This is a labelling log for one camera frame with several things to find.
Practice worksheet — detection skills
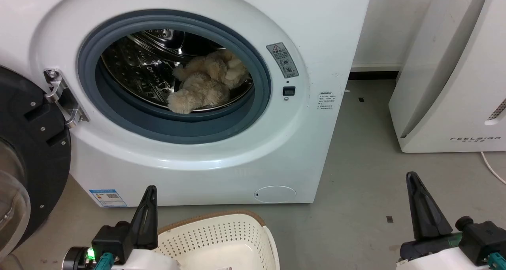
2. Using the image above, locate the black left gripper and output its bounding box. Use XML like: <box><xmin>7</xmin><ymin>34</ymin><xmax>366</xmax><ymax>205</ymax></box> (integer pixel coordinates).
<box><xmin>92</xmin><ymin>186</ymin><xmax>159</xmax><ymax>262</ymax></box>

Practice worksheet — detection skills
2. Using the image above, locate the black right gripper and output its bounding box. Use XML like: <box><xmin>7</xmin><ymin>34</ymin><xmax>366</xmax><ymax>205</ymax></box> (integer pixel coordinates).
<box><xmin>399</xmin><ymin>172</ymin><xmax>506</xmax><ymax>266</ymax></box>

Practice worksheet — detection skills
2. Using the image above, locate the beige plush toy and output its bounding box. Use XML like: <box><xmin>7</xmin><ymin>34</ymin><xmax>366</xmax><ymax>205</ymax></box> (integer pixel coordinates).
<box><xmin>167</xmin><ymin>49</ymin><xmax>250</xmax><ymax>115</ymax></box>

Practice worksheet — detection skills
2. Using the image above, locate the white perforated laundry basket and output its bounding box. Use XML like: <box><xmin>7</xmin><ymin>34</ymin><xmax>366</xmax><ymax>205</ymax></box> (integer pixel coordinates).
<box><xmin>157</xmin><ymin>210</ymin><xmax>280</xmax><ymax>270</ymax></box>

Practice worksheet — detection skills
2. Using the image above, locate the white front-load washing machine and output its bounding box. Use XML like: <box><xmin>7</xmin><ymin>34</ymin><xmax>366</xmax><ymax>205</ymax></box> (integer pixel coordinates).
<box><xmin>0</xmin><ymin>0</ymin><xmax>373</xmax><ymax>208</ymax></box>

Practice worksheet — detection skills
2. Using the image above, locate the blue energy label sticker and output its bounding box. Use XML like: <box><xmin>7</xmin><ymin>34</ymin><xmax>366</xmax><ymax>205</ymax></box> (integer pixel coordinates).
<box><xmin>89</xmin><ymin>189</ymin><xmax>128</xmax><ymax>208</ymax></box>

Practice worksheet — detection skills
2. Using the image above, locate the grey rubber door gasket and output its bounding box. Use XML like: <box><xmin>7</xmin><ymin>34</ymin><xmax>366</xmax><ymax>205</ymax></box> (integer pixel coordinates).
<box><xmin>77</xmin><ymin>9</ymin><xmax>272</xmax><ymax>145</ymax></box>

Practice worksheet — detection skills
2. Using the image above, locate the round drain filter cover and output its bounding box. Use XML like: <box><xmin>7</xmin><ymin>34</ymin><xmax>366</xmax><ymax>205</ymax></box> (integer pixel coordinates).
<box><xmin>254</xmin><ymin>185</ymin><xmax>297</xmax><ymax>204</ymax></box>

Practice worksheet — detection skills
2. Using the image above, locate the white air purifier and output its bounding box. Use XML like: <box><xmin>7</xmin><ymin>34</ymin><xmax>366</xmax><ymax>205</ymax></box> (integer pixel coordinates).
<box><xmin>389</xmin><ymin>0</ymin><xmax>506</xmax><ymax>153</ymax></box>

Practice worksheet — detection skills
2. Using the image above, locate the black round washer door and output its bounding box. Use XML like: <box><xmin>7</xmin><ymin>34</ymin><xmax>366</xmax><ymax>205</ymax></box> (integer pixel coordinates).
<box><xmin>0</xmin><ymin>66</ymin><xmax>72</xmax><ymax>262</ymax></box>

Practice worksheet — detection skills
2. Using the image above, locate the white text sticker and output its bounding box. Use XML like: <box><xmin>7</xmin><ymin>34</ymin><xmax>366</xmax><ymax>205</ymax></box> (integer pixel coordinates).
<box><xmin>318</xmin><ymin>91</ymin><xmax>336</xmax><ymax>111</ymax></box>

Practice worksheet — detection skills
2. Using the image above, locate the metal door hinge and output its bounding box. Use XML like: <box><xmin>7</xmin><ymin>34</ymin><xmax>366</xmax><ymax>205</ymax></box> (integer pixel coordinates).
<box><xmin>43</xmin><ymin>68</ymin><xmax>91</xmax><ymax>129</ymax></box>

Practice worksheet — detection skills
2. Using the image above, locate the steel washer drum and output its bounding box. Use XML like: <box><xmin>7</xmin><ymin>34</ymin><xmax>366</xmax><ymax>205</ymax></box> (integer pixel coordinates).
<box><xmin>101</xmin><ymin>29</ymin><xmax>254</xmax><ymax>113</ymax></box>

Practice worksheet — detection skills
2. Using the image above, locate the grey warning label sticker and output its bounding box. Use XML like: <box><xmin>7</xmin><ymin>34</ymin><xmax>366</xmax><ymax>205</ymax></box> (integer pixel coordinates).
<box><xmin>266</xmin><ymin>42</ymin><xmax>299</xmax><ymax>79</ymax></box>

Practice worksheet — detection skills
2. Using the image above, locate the white power cable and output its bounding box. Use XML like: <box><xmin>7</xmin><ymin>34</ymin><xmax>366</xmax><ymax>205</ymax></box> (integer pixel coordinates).
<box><xmin>480</xmin><ymin>151</ymin><xmax>506</xmax><ymax>185</ymax></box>

